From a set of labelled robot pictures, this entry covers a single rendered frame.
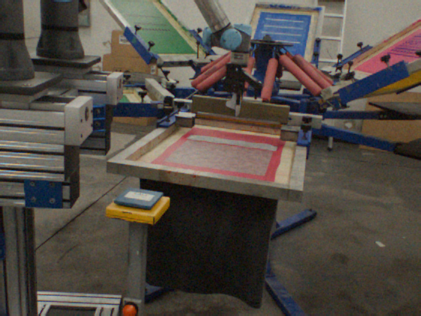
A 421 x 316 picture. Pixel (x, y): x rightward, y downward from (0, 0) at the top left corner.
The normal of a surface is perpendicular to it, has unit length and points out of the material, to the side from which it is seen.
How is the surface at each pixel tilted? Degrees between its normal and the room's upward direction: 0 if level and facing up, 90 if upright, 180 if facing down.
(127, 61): 89
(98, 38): 90
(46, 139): 90
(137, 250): 90
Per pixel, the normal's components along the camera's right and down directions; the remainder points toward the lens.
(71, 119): 0.03, 0.31
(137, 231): -0.21, 0.29
